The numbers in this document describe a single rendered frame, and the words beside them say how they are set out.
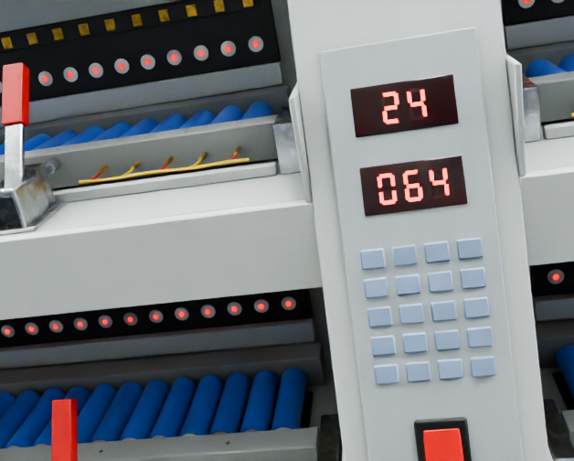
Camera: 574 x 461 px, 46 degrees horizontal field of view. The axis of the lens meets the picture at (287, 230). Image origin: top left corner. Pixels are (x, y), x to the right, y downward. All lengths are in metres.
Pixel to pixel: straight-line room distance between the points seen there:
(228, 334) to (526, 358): 0.25
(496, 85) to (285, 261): 0.13
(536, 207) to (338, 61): 0.11
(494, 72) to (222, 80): 0.24
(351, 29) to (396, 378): 0.16
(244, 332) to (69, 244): 0.19
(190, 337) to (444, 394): 0.25
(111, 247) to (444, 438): 0.18
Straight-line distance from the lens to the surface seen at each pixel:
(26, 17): 0.61
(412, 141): 0.31
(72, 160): 0.43
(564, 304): 0.50
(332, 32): 0.32
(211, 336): 0.51
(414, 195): 0.31
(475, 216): 0.31
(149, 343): 0.53
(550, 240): 0.33
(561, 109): 0.40
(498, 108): 0.32
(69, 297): 0.37
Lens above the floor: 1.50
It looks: 3 degrees down
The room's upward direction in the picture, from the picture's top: 7 degrees counter-clockwise
